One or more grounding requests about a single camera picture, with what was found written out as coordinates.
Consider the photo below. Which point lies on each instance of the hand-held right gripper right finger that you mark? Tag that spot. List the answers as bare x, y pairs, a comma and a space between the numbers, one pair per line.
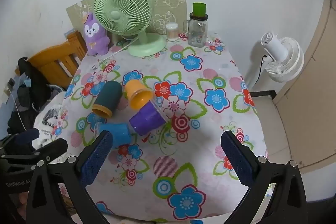
239, 161

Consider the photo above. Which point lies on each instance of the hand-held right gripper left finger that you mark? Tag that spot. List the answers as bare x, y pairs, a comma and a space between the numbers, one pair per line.
95, 158

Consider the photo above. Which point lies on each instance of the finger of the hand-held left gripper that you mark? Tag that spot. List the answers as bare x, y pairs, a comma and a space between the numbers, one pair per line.
26, 135
53, 148

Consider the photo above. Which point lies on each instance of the blue cup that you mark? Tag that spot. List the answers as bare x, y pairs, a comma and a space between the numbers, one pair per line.
120, 134

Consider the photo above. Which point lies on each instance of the dark teal cup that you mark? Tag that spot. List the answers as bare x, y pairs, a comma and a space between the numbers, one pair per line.
109, 95

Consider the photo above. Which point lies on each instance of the purple cup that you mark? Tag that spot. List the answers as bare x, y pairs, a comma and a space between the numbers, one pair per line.
147, 119

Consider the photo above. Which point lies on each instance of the orange cup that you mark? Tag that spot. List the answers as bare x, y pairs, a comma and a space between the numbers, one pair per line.
136, 94

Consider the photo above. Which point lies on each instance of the white printed bag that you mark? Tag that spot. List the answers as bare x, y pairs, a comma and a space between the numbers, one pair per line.
50, 119

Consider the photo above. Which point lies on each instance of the pile of dark clothes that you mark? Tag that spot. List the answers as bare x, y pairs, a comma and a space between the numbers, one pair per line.
29, 98

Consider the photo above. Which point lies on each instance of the floral tablecloth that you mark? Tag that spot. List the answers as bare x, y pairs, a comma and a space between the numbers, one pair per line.
204, 134

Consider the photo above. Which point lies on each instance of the wooden chair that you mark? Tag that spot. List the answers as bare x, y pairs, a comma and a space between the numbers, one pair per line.
52, 61

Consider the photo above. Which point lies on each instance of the white standing fan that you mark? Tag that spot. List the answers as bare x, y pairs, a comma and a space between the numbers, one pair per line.
283, 61

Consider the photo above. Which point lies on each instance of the purple plush toy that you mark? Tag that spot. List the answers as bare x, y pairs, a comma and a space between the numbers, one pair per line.
94, 37

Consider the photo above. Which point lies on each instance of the glass jar with green lid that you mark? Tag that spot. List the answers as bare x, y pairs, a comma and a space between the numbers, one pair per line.
197, 29

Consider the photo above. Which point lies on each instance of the cotton swab container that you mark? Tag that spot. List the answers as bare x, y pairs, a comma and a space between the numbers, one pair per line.
172, 32

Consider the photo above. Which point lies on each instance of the green desk fan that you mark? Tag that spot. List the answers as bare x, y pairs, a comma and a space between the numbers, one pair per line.
118, 14

